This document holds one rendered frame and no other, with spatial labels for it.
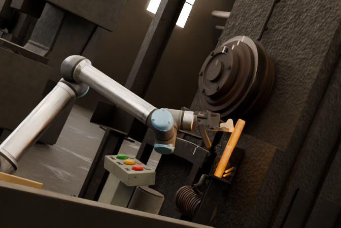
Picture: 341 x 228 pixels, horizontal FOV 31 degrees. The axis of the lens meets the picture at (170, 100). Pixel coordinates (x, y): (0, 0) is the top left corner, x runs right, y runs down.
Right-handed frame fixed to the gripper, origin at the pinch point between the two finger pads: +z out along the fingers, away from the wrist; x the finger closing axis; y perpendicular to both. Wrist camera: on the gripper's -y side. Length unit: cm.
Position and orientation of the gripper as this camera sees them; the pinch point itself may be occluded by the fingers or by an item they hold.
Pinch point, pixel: (236, 131)
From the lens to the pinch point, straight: 278.7
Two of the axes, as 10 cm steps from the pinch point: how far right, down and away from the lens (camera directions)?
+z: 9.9, 1.2, -1.0
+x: 0.9, 0.4, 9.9
